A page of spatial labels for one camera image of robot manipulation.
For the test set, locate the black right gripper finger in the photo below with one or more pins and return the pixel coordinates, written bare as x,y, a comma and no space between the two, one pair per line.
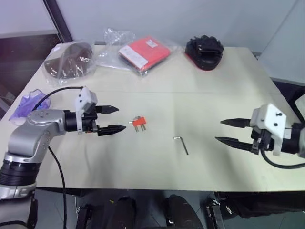
238,122
236,143

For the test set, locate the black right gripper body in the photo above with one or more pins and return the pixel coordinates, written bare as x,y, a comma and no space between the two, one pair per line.
262,140

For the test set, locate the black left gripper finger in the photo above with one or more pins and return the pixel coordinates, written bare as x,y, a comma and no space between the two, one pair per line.
107,109
112,129

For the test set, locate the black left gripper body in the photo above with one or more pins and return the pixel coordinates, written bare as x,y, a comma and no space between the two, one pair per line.
89,122

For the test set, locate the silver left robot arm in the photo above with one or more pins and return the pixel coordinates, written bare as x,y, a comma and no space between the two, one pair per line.
28,133

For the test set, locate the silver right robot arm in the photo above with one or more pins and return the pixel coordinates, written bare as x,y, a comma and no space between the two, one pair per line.
294,143

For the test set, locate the small red plastic block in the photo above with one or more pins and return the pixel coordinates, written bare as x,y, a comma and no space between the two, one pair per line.
140,122

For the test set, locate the metal hex key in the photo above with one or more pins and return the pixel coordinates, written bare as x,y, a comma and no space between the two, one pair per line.
185,147

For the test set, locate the brown cap in plastic bag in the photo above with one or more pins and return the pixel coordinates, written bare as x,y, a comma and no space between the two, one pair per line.
71,59

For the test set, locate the black bag under table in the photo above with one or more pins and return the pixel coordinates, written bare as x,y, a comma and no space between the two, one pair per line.
262,204

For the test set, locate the purple plastic bag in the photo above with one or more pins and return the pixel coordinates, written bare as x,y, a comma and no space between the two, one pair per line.
28,102

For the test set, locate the red package with white label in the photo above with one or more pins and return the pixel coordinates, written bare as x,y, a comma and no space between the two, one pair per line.
145,51

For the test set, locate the red packet in plastic bag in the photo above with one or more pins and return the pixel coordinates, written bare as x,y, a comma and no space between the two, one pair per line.
114,38

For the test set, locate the black mitt with red base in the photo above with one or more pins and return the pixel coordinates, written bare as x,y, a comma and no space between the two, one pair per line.
205,53

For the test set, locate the dark rounded shape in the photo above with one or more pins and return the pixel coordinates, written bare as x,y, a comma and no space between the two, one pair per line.
124,212
181,212

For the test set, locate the dark cabinet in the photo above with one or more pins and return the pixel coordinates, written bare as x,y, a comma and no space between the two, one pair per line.
23,55

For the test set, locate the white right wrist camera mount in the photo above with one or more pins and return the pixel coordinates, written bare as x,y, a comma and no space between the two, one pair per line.
271,119

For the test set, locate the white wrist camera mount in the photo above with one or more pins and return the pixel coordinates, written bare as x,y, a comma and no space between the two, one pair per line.
271,119
82,97

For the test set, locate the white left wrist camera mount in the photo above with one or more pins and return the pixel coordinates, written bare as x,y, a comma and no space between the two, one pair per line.
82,97

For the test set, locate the black bracket under table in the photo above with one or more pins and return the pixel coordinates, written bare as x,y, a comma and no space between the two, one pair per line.
83,217
215,214

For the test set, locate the black upright post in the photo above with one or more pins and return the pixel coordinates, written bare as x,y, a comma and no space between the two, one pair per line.
58,19

